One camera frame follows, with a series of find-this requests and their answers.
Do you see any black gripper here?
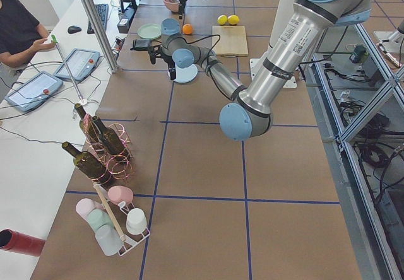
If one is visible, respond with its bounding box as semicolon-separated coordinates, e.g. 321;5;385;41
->
162;53;176;80
179;0;187;19

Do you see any blue plate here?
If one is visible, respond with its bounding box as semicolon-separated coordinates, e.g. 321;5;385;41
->
174;64;198;83

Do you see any green plate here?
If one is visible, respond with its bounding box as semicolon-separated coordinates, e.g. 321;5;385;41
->
137;23;162;40

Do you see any pink bowl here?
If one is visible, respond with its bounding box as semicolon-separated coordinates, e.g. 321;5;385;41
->
163;0;180;13

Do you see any orange fruit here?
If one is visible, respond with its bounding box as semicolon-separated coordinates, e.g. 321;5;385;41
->
182;24;193;35

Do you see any folded grey cloth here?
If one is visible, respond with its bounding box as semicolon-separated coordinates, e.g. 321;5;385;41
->
130;38;152;52

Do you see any left yellow lemon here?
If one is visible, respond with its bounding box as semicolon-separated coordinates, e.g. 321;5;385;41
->
217;15;228;26

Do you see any yellow lemon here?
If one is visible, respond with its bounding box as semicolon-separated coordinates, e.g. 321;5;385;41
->
217;15;228;26
227;15;240;25

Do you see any right yellow lemon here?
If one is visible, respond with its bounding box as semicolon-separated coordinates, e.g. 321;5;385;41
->
227;15;240;25

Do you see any wooden cutting board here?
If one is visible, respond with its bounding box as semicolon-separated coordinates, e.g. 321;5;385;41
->
212;25;249;57

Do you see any black keyboard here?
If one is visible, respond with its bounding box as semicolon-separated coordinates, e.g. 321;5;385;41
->
86;3;109;35

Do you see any far teach pendant tablet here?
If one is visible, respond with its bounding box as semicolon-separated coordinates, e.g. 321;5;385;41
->
66;48;100;83

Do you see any teach pendant tablet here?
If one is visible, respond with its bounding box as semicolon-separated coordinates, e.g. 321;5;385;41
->
5;71;63;112
66;48;100;83

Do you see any middle dark wine bottle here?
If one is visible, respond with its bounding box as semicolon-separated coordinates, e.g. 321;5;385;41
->
92;116;125;155

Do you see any dark wine bottle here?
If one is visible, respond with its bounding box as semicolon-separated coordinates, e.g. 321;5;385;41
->
74;103;98;143
92;116;125;155
62;141;112;185

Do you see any rear dark wine bottle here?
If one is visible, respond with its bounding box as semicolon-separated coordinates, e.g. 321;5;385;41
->
74;103;98;143

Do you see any black computer mouse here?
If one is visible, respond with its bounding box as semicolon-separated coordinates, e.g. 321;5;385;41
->
67;25;81;34

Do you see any metal stick green tip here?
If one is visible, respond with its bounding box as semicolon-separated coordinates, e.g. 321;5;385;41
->
50;34;88;107

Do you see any front dark wine bottle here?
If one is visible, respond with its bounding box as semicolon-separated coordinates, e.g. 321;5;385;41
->
62;141;112;185

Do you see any pink cup on rack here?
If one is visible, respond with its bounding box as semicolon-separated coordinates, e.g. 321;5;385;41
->
107;185;134;205

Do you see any near teach pendant tablet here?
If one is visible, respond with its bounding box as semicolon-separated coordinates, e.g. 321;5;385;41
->
5;71;63;112

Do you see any person in black shirt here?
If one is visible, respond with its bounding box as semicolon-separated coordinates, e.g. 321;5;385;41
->
1;0;55;68

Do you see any white cup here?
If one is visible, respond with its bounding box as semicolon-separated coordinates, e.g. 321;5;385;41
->
126;208;147;235

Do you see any pale pink cup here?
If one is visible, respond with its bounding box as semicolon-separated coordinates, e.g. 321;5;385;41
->
75;198;104;221

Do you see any green cup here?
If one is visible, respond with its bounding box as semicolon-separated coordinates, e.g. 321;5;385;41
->
86;209;114;232

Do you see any light grey cup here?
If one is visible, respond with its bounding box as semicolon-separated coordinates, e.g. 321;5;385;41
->
95;225;124;256

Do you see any red cylinder tube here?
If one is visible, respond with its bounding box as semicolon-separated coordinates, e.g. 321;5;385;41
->
1;229;45;257

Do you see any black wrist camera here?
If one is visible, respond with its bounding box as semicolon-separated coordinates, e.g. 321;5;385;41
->
148;45;162;64

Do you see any copper wire bottle rack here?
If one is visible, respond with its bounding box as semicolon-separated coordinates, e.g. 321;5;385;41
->
86;123;134;184

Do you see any aluminium frame post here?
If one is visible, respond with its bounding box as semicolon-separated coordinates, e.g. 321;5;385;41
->
81;0;118;73

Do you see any wooden rack handle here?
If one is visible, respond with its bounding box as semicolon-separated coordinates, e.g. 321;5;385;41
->
93;184;126;242

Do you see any white wire cup rack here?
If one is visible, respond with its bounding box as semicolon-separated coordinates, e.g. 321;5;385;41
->
93;184;150;256

